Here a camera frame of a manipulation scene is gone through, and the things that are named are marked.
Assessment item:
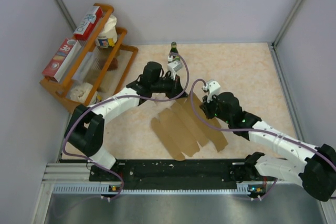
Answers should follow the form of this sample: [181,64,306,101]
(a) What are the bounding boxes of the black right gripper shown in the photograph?
[199,92,232,124]

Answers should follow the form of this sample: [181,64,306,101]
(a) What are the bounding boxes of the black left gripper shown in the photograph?
[151,73,188,100]

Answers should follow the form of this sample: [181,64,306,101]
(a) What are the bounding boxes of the brown cardboard box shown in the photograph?
[151,95,228,161]

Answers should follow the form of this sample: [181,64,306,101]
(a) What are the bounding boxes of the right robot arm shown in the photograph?
[199,92,335,201]

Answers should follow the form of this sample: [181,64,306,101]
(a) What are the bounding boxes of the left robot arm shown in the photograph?
[64,61,187,180]

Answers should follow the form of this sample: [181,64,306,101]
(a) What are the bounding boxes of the red white box upper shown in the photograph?
[73,5,103,41]

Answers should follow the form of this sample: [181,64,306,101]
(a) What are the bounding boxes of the red white box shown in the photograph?
[42,38,81,82]
[73,5,103,41]

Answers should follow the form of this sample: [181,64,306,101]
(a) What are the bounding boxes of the red white box lower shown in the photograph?
[42,38,81,82]

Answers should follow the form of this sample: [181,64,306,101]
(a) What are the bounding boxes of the green glass bottle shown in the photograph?
[167,41,180,63]

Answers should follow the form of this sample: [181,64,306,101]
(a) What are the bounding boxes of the orange wooden rack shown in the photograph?
[40,3,138,112]

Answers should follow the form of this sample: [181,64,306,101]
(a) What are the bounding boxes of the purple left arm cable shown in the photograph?
[62,52,190,201]

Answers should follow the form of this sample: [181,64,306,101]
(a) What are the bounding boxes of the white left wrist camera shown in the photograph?
[167,56,183,75]

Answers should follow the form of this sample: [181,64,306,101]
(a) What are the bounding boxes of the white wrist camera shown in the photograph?
[167,56,183,75]
[202,79,221,103]

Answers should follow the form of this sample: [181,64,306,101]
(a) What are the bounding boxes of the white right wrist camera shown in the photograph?
[202,79,221,103]

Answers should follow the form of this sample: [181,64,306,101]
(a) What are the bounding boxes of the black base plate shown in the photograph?
[89,158,263,190]

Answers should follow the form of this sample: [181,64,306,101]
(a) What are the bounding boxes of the grey cable duct rail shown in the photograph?
[41,163,329,195]

